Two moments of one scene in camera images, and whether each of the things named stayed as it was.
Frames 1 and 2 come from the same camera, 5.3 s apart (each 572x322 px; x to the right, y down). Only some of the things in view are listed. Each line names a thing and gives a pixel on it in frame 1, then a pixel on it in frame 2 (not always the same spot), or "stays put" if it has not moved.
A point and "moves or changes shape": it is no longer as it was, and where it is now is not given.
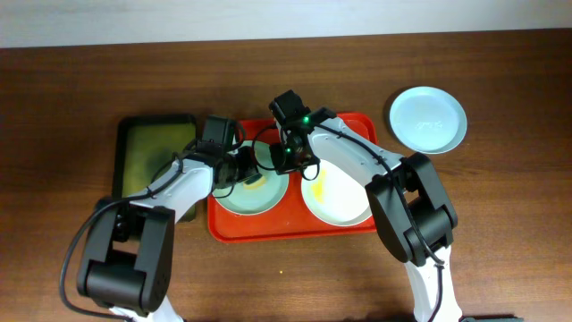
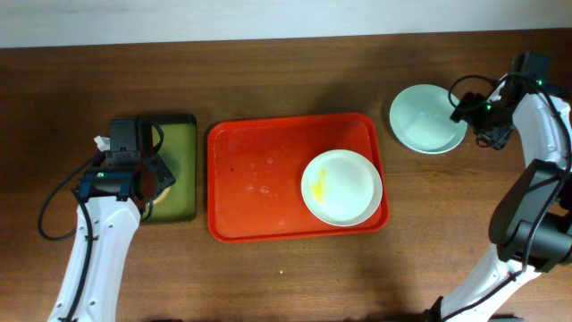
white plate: x=336 y=198 stays put
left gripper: x=246 y=170 -> x=149 y=177
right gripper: x=282 y=151 -> x=477 y=106
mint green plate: x=261 y=195 -> x=420 y=120
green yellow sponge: x=255 y=184 moves or changes shape
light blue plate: x=428 y=120 stays put
